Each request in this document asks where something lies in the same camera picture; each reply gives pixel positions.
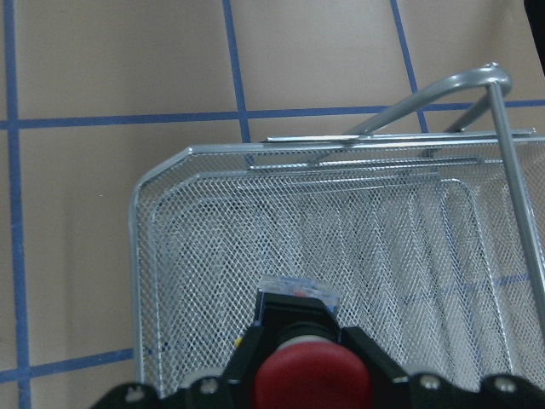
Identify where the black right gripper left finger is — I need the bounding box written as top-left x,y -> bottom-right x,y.
162,325 -> 267,408

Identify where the silver wire mesh shelf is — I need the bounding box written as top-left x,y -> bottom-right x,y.
129,63 -> 544,395

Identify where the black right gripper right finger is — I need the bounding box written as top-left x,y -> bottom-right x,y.
340,327 -> 544,409

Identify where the red emergency stop button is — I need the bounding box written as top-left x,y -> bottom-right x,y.
235,275 -> 373,408

